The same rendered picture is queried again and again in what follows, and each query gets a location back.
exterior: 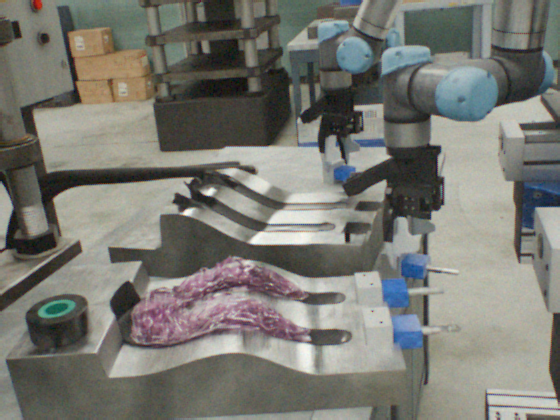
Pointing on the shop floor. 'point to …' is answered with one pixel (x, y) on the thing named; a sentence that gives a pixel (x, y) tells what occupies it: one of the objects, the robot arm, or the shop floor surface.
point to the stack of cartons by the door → (109, 69)
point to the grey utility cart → (456, 8)
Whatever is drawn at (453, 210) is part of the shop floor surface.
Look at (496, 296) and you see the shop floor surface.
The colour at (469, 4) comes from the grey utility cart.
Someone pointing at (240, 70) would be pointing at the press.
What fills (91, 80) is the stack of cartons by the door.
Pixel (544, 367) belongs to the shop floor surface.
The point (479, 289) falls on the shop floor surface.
